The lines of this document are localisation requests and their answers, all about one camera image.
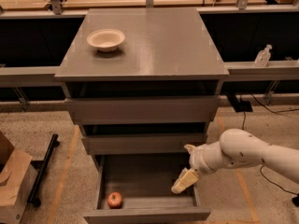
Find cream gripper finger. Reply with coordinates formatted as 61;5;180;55
171;168;199;194
184;144;196;154

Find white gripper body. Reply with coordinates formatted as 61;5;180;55
189;147;209;175

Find red apple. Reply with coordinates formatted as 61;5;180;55
107;192;122;209

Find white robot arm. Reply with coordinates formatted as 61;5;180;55
171;129;299;194

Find grey top drawer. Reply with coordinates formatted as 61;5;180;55
64;96;218;124

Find grey open bottom drawer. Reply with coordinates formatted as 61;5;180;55
83;153;210;224

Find grey drawer cabinet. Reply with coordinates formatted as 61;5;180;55
54;7;230;170

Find grey middle drawer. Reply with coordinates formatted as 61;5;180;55
82;133;207;155

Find black floor power box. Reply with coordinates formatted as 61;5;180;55
226;93;253;113

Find clear sanitizer pump bottle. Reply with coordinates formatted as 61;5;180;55
254;44;272;67

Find white paper bowl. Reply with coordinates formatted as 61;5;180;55
87;29;125;52

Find black metal bar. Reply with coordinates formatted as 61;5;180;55
27;133;60;208

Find brown cardboard box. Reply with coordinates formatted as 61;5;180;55
0;133;37;224

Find black floor cable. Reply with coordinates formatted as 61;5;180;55
240;93;299;196

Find grey metal rail shelf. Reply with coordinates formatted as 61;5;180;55
0;60;299;88

